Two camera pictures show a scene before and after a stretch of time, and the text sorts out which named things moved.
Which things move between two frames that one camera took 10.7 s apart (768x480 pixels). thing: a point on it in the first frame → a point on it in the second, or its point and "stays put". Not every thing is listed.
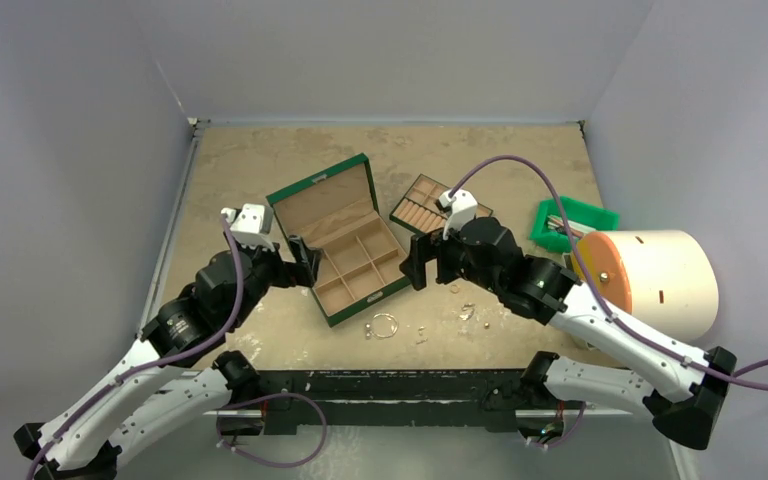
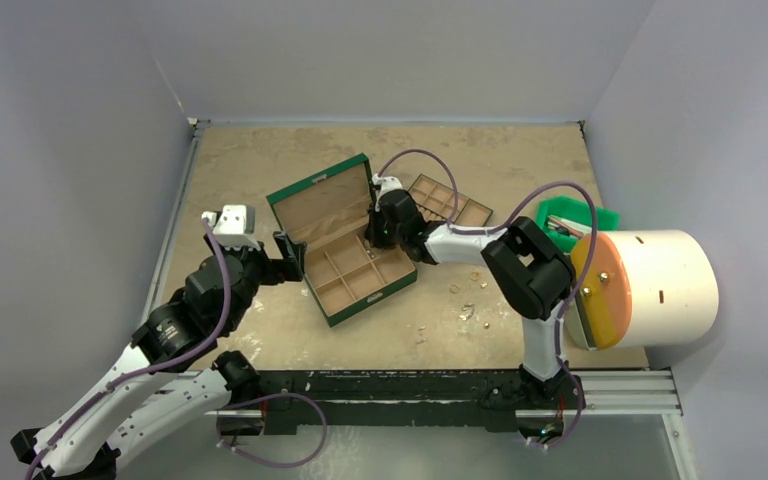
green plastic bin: x=595 y=218 stays put
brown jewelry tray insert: x=418 y=213 stays put
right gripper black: x=439 y=258 → x=379 y=229
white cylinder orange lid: x=668 y=278 stays put
